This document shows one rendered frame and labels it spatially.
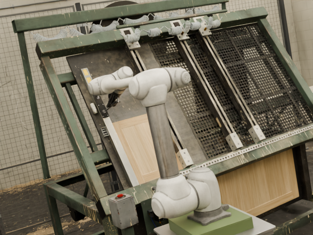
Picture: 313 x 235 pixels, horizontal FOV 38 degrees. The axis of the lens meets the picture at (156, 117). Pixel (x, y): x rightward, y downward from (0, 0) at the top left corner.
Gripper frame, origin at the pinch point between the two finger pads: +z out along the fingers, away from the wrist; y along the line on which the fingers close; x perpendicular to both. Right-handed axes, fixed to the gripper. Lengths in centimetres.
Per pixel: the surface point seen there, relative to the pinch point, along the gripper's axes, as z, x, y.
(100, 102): 10.7, -1.2, -7.6
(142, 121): 13.7, 24.8, 13.7
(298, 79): 10, 185, 15
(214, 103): 8, 87, 17
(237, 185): 44, 95, 77
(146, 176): 14, 9, 53
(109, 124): 11.6, -1.4, 9.9
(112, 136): 11.6, -3.2, 19.1
